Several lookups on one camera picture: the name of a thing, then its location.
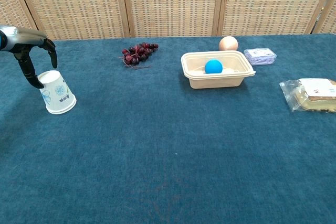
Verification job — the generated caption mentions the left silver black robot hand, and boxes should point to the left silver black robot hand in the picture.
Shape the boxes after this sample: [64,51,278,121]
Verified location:
[4,25,58,89]

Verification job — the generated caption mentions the white paper cup blue print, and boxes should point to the white paper cup blue print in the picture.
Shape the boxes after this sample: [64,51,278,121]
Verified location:
[46,98,77,115]
[36,70,77,112]

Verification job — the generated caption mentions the woven rattan screen panel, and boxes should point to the woven rattan screen panel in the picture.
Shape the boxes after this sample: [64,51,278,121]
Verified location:
[120,0,226,38]
[312,0,336,35]
[12,0,131,41]
[217,0,332,37]
[0,0,43,41]

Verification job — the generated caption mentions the dark red grape bunch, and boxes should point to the dark red grape bunch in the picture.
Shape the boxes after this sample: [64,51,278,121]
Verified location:
[118,41,159,69]

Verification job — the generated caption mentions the blue table cloth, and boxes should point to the blue table cloth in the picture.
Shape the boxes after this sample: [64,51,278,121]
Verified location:
[0,34,336,224]

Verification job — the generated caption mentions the blue ball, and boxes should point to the blue ball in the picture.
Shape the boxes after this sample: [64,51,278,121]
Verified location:
[204,59,224,74]

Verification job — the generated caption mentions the beige rectangular food container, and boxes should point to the beige rectangular food container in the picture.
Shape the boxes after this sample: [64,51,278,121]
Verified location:
[180,50,256,90]

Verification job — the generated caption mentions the peach coloured ball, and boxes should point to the peach coloured ball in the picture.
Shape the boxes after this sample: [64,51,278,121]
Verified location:
[218,36,239,51]

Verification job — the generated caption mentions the sandwich in clear bag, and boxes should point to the sandwich in clear bag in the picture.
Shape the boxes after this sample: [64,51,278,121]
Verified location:
[279,78,336,114]

